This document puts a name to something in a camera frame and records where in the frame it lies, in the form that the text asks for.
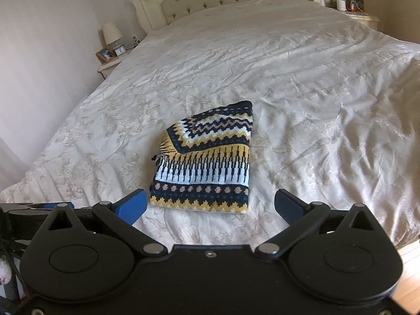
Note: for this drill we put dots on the navy yellow patterned knit sweater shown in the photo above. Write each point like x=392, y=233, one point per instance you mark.
x=203, y=160

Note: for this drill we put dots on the wooden photo frame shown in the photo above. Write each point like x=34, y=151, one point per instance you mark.
x=104, y=55

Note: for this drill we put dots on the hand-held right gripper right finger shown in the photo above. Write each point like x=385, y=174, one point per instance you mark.
x=288, y=208

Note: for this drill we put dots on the cream nightstand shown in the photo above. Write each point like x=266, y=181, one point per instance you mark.
x=364, y=19
x=110, y=67

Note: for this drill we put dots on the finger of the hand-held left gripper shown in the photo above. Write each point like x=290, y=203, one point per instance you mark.
x=55, y=205

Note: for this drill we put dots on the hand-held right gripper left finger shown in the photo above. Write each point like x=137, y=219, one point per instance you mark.
x=131, y=208

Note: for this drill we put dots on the dark photo frame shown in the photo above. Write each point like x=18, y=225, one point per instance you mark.
x=355, y=4

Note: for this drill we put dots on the white floral bed cover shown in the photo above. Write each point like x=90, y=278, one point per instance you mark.
x=295, y=88

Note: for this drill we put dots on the white cylindrical container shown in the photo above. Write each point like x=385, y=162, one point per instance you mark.
x=341, y=4

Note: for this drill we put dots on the small white clock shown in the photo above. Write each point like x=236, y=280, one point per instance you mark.
x=119, y=50

